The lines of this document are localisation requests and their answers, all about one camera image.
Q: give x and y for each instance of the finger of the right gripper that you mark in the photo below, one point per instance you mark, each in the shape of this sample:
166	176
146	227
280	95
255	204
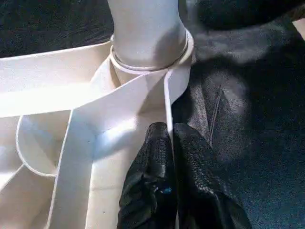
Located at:
238	13

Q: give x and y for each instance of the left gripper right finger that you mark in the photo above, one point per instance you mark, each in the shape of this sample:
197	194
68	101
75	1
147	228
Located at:
205	190

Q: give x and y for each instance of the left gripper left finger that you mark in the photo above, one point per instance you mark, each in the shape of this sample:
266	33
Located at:
152	183

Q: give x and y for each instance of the white plastic table leg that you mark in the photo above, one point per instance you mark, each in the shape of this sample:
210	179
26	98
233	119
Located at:
147	31

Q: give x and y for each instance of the white plastic table top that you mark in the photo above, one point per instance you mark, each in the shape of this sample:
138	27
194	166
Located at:
35	83

